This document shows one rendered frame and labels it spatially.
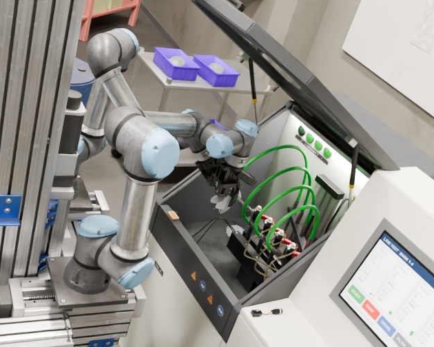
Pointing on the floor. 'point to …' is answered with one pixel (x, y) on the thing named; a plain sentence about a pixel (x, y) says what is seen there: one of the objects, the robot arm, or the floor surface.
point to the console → (346, 248)
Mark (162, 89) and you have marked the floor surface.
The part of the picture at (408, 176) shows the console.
